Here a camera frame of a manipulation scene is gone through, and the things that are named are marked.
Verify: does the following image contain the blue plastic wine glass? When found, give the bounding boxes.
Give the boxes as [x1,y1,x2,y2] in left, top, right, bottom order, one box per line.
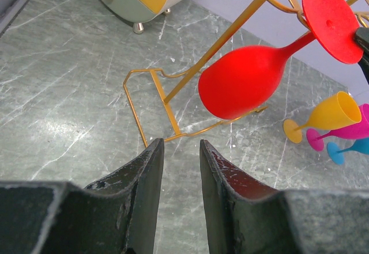
[326,138,369,165]

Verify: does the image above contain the red plastic wine glass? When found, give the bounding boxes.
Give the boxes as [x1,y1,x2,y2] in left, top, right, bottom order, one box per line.
[198,0,363,120]

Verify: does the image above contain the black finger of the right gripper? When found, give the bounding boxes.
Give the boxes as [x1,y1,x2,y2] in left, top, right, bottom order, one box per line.
[354,27,369,84]

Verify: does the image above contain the gold wire wine glass rack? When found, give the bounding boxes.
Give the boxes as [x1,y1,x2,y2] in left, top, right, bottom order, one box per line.
[123,0,369,148]

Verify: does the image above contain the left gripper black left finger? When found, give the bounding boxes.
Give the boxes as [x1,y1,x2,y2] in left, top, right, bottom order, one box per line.
[1,138,164,253]

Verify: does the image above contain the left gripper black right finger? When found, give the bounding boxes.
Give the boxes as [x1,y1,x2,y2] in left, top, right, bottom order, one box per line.
[199,140,368,253]

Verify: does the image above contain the yellow plastic wine glass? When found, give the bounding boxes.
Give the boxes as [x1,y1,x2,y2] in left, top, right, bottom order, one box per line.
[283,91,362,143]

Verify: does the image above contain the magenta plastic wine glass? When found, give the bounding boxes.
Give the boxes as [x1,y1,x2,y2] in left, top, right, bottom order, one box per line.
[306,103,368,151]

